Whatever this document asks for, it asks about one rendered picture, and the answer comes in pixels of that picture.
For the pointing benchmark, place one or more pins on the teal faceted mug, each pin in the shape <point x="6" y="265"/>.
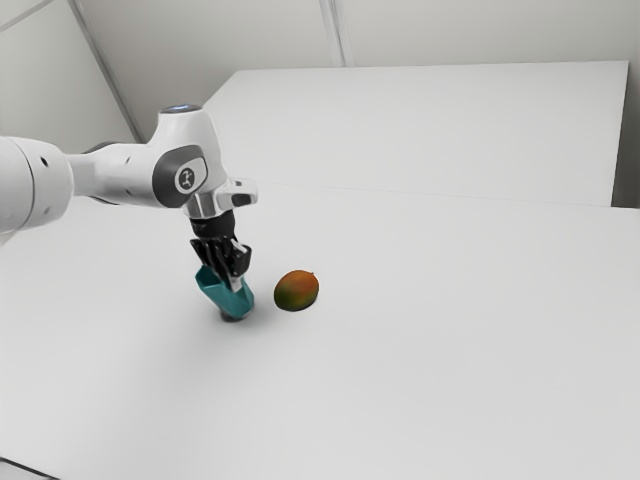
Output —
<point x="231" y="299"/>

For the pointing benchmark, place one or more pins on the red green mango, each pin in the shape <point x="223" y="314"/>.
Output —
<point x="296" y="290"/>

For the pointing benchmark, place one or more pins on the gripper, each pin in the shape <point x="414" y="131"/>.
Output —
<point x="214" y="227"/>

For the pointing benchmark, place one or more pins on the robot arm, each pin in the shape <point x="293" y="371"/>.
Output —
<point x="115" y="170"/>

